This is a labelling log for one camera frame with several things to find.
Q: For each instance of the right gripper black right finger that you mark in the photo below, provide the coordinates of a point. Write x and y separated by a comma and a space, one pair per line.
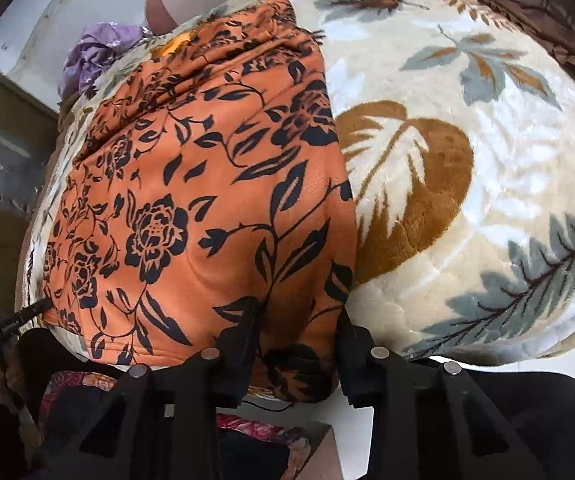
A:
429, 421

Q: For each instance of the beige leaf pattern blanket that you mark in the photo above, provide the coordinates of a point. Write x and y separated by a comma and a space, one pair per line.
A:
457, 131

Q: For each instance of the purple floral cloth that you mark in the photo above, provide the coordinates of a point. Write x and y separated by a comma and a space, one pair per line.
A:
97, 48

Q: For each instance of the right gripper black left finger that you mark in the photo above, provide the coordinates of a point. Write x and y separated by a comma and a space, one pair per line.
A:
162, 424

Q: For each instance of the orange black floral shirt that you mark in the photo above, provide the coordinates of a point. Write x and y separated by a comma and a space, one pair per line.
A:
209, 183

